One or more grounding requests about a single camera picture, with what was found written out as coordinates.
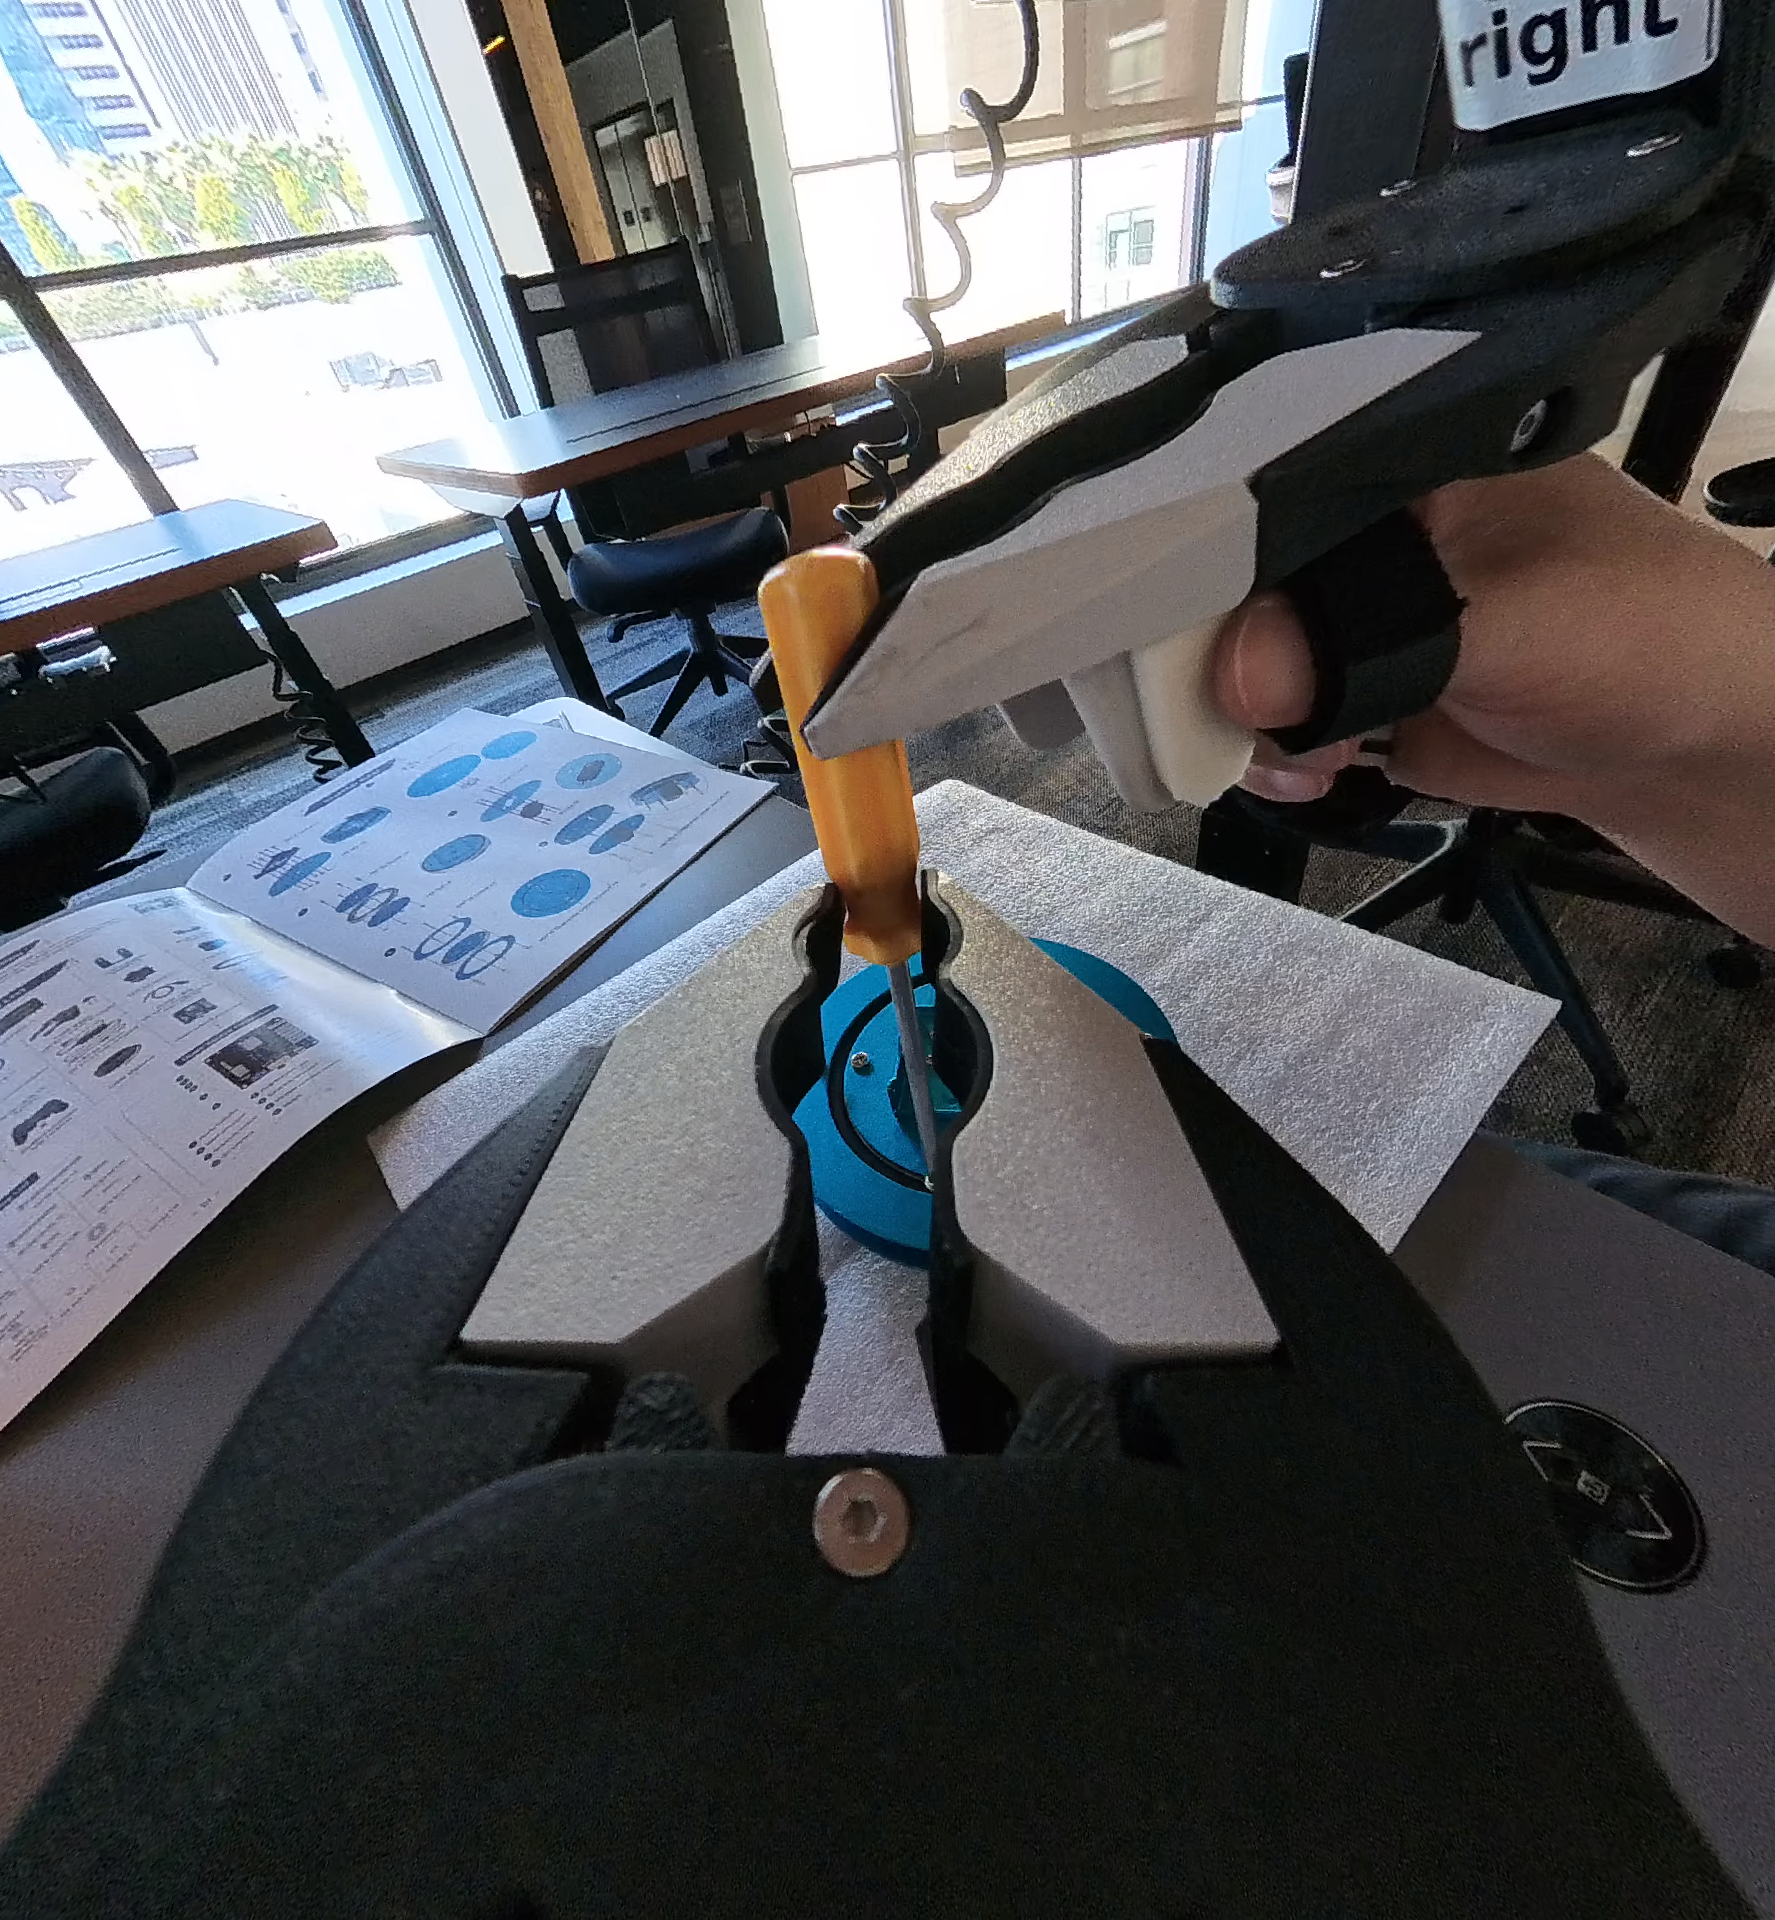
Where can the window with beige blind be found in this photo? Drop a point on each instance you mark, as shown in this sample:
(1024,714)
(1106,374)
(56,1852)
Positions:
(843,151)

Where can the open instruction manual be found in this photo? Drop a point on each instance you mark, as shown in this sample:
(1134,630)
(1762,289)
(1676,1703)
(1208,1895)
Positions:
(227,1049)

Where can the blue round turntable base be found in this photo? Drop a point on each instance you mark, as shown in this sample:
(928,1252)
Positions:
(871,1201)

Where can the person's dark trousers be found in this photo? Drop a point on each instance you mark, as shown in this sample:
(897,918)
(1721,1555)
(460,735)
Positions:
(1726,1215)

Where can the black rectangular frame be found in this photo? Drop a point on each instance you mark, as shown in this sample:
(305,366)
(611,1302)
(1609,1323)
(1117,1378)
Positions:
(617,316)

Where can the dark desk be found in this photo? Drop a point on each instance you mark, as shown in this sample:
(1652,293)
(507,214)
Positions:
(1652,1320)

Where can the white foam sheet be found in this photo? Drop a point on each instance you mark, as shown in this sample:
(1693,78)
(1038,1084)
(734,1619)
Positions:
(1276,977)

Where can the black office chair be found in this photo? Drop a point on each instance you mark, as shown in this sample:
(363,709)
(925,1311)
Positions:
(30,842)
(677,564)
(1501,886)

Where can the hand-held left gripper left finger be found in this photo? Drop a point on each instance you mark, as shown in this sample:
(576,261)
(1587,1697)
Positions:
(632,1201)

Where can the person's right forearm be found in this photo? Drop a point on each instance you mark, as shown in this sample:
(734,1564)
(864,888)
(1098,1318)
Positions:
(1772,752)

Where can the black desk leg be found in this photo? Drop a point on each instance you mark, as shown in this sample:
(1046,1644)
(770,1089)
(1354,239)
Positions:
(543,599)
(1682,420)
(302,675)

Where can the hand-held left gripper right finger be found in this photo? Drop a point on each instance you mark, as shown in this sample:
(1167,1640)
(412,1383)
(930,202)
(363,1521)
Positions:
(1113,1201)

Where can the black round desk grommet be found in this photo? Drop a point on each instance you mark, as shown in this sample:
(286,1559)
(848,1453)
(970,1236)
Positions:
(1607,1500)

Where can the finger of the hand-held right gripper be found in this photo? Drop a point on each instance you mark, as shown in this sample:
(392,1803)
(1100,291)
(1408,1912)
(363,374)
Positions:
(1038,436)
(1128,554)

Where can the wood-edged desk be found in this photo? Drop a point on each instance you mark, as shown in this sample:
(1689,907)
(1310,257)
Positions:
(646,413)
(107,564)

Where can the large glass window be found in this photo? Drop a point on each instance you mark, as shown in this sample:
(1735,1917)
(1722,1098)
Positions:
(227,374)

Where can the person's right hand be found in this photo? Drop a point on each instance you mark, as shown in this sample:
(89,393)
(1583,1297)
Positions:
(1577,645)

